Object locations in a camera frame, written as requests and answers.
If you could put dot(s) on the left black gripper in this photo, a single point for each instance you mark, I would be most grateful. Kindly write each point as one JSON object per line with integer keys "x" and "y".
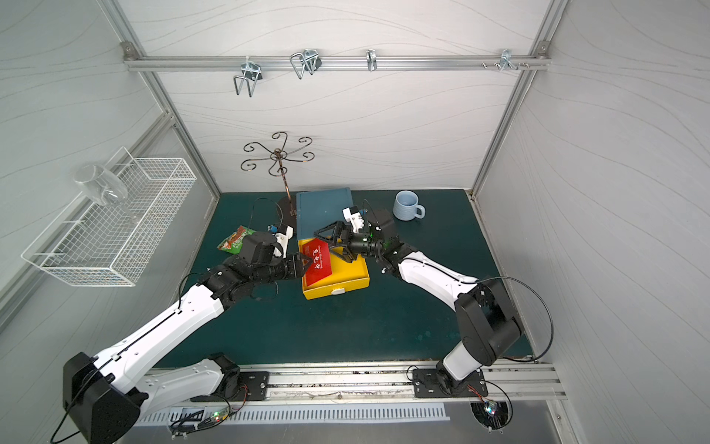
{"x": 291, "y": 266}

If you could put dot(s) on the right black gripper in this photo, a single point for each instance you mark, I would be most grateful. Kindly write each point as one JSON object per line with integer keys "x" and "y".
{"x": 338, "y": 239}

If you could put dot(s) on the red postcard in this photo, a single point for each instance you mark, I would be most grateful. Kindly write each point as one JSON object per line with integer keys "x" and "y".
{"x": 321, "y": 268}

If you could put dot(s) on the teal drawer cabinet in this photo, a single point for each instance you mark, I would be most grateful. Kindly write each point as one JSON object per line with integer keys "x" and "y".
{"x": 316, "y": 210}

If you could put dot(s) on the yellow top drawer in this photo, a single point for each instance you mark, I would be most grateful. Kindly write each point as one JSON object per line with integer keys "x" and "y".
{"x": 346, "y": 277}

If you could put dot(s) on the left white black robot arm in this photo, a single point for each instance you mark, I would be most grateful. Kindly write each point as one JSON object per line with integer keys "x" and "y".
{"x": 106, "y": 394}

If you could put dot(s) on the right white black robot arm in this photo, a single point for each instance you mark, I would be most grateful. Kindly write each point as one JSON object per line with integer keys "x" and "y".
{"x": 488, "y": 322}

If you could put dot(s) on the bronze mug tree stand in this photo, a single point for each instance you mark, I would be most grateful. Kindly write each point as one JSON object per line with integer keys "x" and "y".
{"x": 279, "y": 158}

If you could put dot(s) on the green snack packet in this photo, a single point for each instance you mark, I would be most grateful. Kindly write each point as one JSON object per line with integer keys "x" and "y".
{"x": 234, "y": 242}

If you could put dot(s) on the light blue mug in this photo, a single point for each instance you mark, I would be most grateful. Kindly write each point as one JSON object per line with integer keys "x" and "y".
{"x": 407, "y": 207}

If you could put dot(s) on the small metal clip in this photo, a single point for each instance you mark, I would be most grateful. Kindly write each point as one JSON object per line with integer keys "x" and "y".
{"x": 371, "y": 60}

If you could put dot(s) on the metal double hook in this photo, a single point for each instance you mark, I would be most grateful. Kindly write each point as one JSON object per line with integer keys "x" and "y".
{"x": 246, "y": 82}

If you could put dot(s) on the white vent strip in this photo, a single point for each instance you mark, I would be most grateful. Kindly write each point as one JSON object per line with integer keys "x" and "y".
{"x": 290, "y": 414}

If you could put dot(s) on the left controller wiring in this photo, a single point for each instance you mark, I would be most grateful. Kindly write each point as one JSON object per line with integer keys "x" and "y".
{"x": 205, "y": 416}

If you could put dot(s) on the clear wine glass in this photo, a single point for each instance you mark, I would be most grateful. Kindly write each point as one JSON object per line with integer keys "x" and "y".
{"x": 105, "y": 188}

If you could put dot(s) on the right round fan unit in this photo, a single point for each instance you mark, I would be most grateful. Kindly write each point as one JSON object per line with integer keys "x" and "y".
{"x": 492, "y": 415}

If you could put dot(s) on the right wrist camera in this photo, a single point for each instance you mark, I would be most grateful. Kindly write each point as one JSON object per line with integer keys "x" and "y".
{"x": 353, "y": 216}

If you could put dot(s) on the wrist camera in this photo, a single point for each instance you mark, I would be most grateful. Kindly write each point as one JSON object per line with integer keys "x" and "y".
{"x": 282, "y": 234}
{"x": 353, "y": 216}

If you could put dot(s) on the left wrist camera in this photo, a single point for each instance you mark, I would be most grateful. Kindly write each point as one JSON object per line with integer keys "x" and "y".
{"x": 282, "y": 234}

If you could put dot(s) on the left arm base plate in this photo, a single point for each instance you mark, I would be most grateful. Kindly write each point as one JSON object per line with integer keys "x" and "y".
{"x": 249, "y": 386}

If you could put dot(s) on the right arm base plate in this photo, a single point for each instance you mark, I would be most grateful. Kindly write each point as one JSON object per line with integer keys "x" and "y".
{"x": 435, "y": 383}

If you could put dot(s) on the aluminium top rail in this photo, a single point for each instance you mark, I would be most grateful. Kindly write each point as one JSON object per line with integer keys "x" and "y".
{"x": 333, "y": 63}

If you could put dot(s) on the metal wire hook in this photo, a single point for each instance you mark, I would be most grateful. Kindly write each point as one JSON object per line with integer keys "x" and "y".
{"x": 308, "y": 61}

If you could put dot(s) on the white wire basket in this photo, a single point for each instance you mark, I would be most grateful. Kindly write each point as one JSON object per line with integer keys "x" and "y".
{"x": 89, "y": 245}

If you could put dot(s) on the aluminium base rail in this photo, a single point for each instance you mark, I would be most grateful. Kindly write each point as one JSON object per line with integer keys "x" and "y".
{"x": 356, "y": 382}

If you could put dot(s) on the metal bracket with bolts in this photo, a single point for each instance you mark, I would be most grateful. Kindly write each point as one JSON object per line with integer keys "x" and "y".
{"x": 505, "y": 62}

